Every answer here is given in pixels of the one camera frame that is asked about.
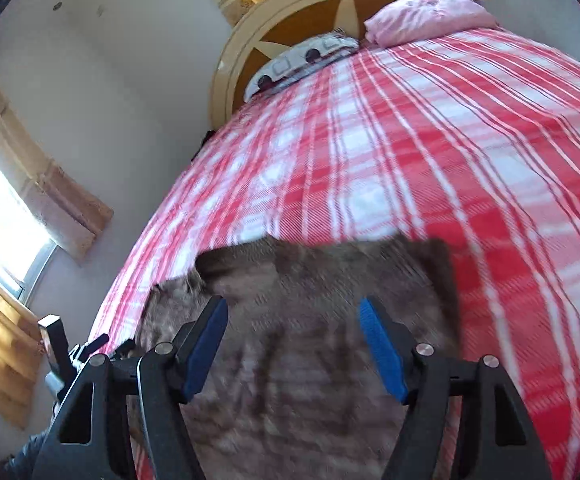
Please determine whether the brown knitted sweater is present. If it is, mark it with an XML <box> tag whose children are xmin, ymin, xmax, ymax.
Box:
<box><xmin>135</xmin><ymin>234</ymin><xmax>459</xmax><ymax>479</ymax></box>

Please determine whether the yellow side window curtain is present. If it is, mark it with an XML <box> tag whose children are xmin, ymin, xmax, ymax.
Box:
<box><xmin>0</xmin><ymin>88</ymin><xmax>113</xmax><ymax>429</ymax></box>

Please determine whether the cream wooden headboard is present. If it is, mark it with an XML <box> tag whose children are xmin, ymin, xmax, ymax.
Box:
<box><xmin>210</xmin><ymin>0</ymin><xmax>396</xmax><ymax>130</ymax></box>

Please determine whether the red white plaid bedsheet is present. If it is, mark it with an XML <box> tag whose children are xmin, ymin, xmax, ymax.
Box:
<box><xmin>92</xmin><ymin>29</ymin><xmax>580</xmax><ymax>479</ymax></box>

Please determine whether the pink pillow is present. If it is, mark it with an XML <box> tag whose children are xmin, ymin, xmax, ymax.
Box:
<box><xmin>364</xmin><ymin>0</ymin><xmax>498</xmax><ymax>48</ymax></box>

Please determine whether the side window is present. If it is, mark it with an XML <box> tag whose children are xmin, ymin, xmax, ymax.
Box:
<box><xmin>0</xmin><ymin>172</ymin><xmax>56</xmax><ymax>304</ymax></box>

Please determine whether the grey jacket sleeve forearm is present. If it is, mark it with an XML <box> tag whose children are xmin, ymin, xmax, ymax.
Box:
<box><xmin>4</xmin><ymin>430</ymin><xmax>48</xmax><ymax>480</ymax></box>

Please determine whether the white patterned pillow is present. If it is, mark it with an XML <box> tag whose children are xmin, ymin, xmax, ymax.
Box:
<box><xmin>243</xmin><ymin>32</ymin><xmax>360</xmax><ymax>103</ymax></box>

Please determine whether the dark item beside headboard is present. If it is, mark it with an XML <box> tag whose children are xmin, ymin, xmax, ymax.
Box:
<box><xmin>191</xmin><ymin>129</ymin><xmax>216</xmax><ymax>160</ymax></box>

